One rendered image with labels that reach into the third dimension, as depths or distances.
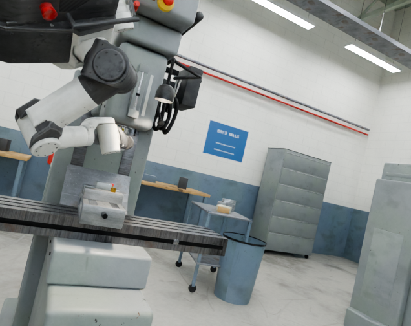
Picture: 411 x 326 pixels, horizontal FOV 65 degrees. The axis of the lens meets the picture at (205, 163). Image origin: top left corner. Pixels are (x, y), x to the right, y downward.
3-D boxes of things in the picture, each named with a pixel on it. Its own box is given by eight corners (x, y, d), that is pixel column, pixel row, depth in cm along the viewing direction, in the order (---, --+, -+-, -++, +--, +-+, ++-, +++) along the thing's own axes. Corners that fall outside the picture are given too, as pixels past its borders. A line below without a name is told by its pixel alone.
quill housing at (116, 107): (153, 132, 133) (171, 56, 134) (102, 118, 124) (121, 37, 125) (142, 132, 150) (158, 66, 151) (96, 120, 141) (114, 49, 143)
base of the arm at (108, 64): (104, 97, 80) (136, 64, 80) (65, 59, 79) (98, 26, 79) (117, 105, 95) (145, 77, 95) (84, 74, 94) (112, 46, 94)
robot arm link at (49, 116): (15, 149, 82) (90, 101, 83) (-3, 110, 85) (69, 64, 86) (43, 160, 93) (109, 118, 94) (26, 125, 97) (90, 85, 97)
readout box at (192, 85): (197, 108, 172) (206, 70, 172) (181, 103, 168) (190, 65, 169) (183, 112, 190) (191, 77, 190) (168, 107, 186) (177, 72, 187)
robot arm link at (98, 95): (90, 101, 82) (136, 72, 82) (69, 70, 81) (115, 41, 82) (102, 107, 93) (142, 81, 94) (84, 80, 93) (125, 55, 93)
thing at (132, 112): (137, 118, 126) (150, 66, 127) (127, 116, 124) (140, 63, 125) (135, 119, 130) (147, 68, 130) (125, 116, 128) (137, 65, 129)
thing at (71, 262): (147, 290, 119) (154, 258, 120) (43, 284, 105) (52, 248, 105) (121, 249, 165) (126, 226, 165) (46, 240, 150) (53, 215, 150)
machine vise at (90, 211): (121, 229, 118) (128, 200, 119) (78, 223, 113) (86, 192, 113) (110, 211, 151) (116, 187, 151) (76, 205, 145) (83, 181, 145)
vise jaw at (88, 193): (121, 204, 130) (123, 195, 130) (82, 198, 124) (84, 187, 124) (119, 202, 135) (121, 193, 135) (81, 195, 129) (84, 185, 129)
